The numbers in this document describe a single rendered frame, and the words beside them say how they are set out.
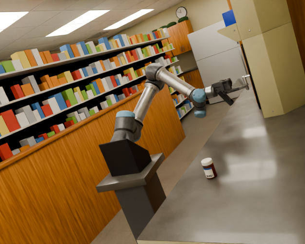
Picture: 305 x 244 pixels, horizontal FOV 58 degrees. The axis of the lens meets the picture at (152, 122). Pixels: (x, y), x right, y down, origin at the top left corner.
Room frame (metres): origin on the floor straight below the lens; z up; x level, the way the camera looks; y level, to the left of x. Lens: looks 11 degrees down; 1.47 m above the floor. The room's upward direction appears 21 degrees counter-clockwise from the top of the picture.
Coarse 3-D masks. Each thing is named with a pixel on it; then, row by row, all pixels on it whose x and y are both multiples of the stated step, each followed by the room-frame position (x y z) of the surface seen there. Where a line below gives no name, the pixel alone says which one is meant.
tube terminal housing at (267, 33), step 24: (240, 0) 1.53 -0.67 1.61; (264, 0) 1.51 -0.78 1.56; (240, 24) 1.55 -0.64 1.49; (264, 24) 1.50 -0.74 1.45; (288, 24) 1.53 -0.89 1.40; (264, 48) 1.50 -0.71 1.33; (288, 48) 1.52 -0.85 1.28; (264, 72) 1.52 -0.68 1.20; (288, 72) 1.52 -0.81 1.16; (264, 96) 1.54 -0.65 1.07; (288, 96) 1.51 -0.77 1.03
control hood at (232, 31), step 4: (232, 24) 1.57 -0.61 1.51; (236, 24) 1.56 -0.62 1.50; (224, 28) 1.59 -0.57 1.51; (228, 28) 1.58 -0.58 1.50; (232, 28) 1.57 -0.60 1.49; (236, 28) 1.56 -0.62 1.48; (220, 32) 1.61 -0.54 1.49; (224, 32) 1.60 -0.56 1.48; (228, 32) 1.59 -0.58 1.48; (232, 32) 1.57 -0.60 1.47; (236, 32) 1.56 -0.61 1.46; (228, 36) 1.59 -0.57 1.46; (232, 36) 1.58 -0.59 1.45; (236, 36) 1.57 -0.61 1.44; (240, 36) 1.56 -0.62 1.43; (236, 40) 1.57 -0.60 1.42; (240, 40) 1.56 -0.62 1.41
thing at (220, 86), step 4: (224, 80) 1.68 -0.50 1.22; (228, 80) 1.66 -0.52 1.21; (212, 84) 1.72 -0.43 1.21; (216, 84) 1.70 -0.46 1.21; (220, 84) 1.67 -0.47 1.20; (224, 84) 1.66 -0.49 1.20; (228, 84) 1.66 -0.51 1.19; (212, 88) 1.72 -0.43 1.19; (216, 88) 1.71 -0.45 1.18; (220, 88) 1.70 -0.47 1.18; (224, 88) 1.67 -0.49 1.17; (228, 88) 1.67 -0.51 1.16; (216, 92) 1.72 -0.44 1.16; (224, 92) 1.67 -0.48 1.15
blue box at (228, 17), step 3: (225, 12) 1.77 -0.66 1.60; (228, 12) 1.76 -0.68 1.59; (231, 12) 1.75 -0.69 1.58; (222, 15) 1.78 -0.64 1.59; (225, 15) 1.77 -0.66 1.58; (228, 15) 1.76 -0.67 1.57; (231, 15) 1.75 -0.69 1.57; (225, 18) 1.77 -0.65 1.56; (228, 18) 1.76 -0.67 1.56; (231, 18) 1.75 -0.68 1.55; (234, 18) 1.74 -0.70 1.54; (225, 21) 1.78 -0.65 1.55; (228, 21) 1.77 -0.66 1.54; (231, 21) 1.76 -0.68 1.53; (234, 21) 1.75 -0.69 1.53; (225, 24) 1.78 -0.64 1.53; (228, 24) 1.77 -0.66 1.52; (231, 24) 1.76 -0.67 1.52
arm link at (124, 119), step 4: (120, 112) 1.64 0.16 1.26; (124, 112) 1.63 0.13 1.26; (128, 112) 1.63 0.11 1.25; (132, 112) 1.65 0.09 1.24; (116, 116) 1.65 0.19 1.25; (120, 116) 1.62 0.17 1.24; (124, 116) 1.61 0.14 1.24; (128, 116) 1.62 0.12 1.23; (132, 116) 1.63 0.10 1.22; (116, 120) 1.63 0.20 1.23; (120, 120) 1.60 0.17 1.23; (124, 120) 1.60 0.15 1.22; (128, 120) 1.60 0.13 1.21; (132, 120) 1.62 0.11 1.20; (116, 124) 1.61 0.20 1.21; (120, 124) 1.59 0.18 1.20; (124, 124) 1.58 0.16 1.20; (128, 124) 1.59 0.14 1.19; (132, 124) 1.61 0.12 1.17; (136, 124) 1.69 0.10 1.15; (116, 128) 1.59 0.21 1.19; (128, 128) 1.57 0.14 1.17; (132, 128) 1.60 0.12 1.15; (136, 128) 1.68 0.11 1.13
